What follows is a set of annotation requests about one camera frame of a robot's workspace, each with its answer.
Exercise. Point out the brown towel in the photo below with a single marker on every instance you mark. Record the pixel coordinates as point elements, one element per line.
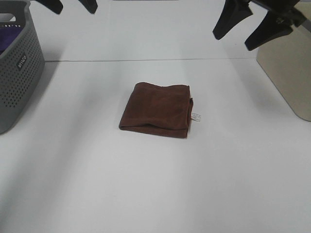
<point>158,110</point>

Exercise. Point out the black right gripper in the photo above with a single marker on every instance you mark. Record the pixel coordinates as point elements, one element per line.
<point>235,11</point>

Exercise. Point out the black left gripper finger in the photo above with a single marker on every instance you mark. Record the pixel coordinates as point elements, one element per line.
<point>55,6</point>
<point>271,27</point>

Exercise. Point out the purple towel in basket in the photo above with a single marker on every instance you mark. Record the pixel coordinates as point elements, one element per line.
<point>7,36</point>

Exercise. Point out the beige plastic bin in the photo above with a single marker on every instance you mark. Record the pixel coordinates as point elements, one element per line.
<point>287,62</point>

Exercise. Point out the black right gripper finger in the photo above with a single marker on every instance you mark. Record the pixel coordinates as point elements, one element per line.
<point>90,5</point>

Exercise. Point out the grey perforated plastic basket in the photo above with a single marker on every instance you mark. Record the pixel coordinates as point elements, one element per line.
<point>21,64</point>

